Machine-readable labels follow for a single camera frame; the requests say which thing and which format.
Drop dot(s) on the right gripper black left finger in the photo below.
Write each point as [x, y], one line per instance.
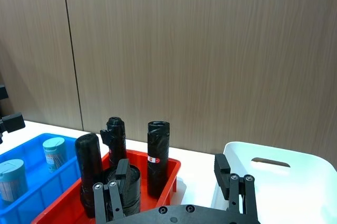
[119, 189]

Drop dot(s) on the red plastic bin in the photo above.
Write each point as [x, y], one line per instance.
[168, 171]

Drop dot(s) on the black bag roll loose flap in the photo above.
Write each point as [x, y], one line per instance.
[117, 139]

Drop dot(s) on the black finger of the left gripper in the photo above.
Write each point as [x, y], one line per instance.
[14, 122]
[3, 92]

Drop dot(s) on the short fat black bag roll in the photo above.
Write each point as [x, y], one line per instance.
[133, 189]

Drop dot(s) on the blue plastic bin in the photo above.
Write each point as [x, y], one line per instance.
[42, 195]

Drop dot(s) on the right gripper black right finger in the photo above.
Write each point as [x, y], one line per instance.
[221, 171]

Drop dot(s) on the teal lidded container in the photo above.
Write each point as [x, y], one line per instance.
[54, 153]
[11, 181]

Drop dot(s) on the plain black bag roll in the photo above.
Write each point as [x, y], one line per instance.
[89, 160]

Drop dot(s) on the black bag roll red label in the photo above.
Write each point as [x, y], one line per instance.
[158, 176]

